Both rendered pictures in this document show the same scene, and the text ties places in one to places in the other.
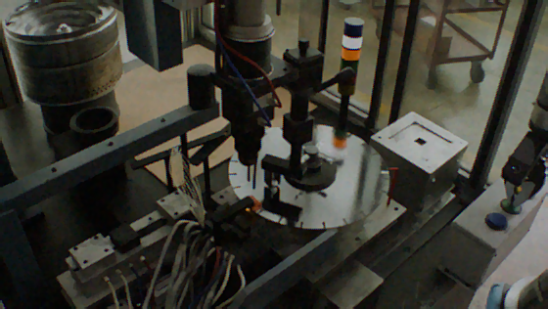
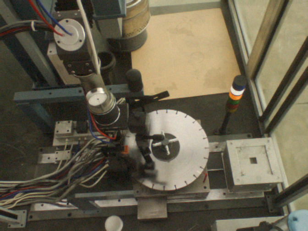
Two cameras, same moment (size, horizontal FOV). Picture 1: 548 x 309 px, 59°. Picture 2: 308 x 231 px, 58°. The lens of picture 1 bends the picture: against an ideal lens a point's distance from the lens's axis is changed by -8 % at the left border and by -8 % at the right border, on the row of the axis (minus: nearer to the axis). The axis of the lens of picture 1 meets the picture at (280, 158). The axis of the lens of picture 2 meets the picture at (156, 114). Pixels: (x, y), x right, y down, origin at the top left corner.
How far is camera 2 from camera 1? 0.72 m
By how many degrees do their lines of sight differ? 37
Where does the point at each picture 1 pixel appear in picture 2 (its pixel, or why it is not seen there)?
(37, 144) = (100, 42)
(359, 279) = (157, 207)
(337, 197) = (162, 170)
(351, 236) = not seen: hidden behind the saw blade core
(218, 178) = (159, 108)
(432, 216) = (236, 198)
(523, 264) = not seen: outside the picture
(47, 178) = (45, 96)
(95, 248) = (64, 127)
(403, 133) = (249, 149)
